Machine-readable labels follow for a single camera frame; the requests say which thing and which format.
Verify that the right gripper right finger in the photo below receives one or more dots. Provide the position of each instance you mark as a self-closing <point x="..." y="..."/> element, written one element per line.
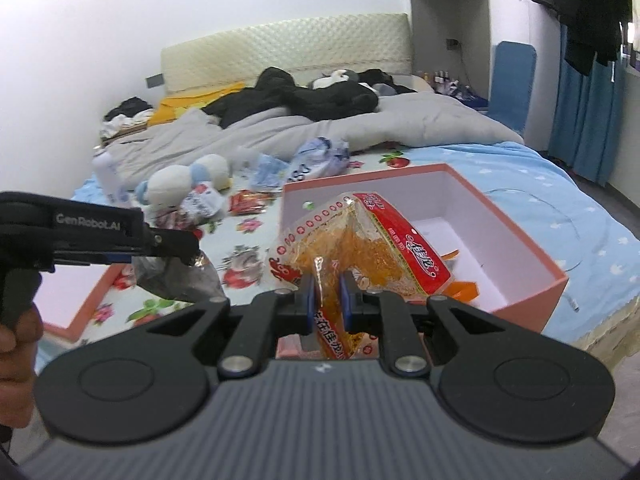
<point x="386" y="316"/>

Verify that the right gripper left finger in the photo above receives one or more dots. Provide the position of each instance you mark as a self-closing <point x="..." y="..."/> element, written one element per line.
<point x="258" y="327"/>

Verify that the red yellow dried tofu pack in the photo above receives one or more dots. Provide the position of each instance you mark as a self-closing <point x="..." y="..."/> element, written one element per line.
<point x="364" y="234"/>

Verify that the clear dark snack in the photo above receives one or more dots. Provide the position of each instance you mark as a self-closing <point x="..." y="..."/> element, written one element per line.
<point x="170" y="279"/>

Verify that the orange snack bag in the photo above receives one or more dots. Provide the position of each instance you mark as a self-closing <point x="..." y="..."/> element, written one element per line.
<point x="463" y="291"/>

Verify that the small red snack packet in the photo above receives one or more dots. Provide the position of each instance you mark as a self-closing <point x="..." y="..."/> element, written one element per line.
<point x="247" y="202"/>

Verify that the shrimp flavour snack bag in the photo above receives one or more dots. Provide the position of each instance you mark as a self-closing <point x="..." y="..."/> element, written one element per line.
<point x="199" y="206"/>

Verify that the person's left hand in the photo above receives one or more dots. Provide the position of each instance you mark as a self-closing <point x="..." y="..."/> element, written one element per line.
<point x="17" y="368"/>

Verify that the pink shallow box lid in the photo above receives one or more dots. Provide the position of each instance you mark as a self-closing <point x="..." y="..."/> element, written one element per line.
<point x="68" y="297"/>

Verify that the white spray bottle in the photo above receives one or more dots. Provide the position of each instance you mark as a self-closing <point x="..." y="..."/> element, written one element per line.
<point x="105" y="169"/>

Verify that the fruit print tablecloth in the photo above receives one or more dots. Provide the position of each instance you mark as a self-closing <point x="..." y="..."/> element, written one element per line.
<point x="235" y="245"/>

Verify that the pink deep gift box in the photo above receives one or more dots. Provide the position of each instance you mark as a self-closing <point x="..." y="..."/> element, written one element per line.
<point x="517" y="280"/>

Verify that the grey duvet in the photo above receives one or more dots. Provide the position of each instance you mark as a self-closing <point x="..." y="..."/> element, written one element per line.
<point x="412" y="119"/>

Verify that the white blue plush toy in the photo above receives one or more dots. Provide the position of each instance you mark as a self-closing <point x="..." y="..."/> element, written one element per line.
<point x="168" y="187"/>

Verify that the cardboard box with clothes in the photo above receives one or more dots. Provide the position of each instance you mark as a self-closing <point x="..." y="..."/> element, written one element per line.
<point x="130" y="113"/>

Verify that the crumpled blue white plastic bag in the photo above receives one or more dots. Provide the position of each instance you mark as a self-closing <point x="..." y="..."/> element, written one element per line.
<point x="317" y="158"/>

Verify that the yellow pillow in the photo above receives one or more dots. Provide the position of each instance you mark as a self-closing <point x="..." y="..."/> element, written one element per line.
<point x="172" y="107"/>

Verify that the black clothes pile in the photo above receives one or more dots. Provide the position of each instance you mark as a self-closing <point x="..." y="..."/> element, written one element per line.
<point x="342" y="94"/>

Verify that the light blue star bedsheet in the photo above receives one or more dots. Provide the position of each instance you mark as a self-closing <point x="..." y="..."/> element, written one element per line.
<point x="598" y="255"/>

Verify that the cream padded headboard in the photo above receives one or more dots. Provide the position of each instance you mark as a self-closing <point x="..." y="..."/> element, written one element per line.
<point x="305" y="48"/>

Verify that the blue chair back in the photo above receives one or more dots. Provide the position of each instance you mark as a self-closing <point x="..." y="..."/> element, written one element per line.
<point x="512" y="81"/>

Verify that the blue curtain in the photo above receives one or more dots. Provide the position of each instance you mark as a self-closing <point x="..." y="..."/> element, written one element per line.
<point x="585" y="132"/>

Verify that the hanging clothes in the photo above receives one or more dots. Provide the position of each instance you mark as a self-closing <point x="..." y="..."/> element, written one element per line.
<point x="594" y="30"/>

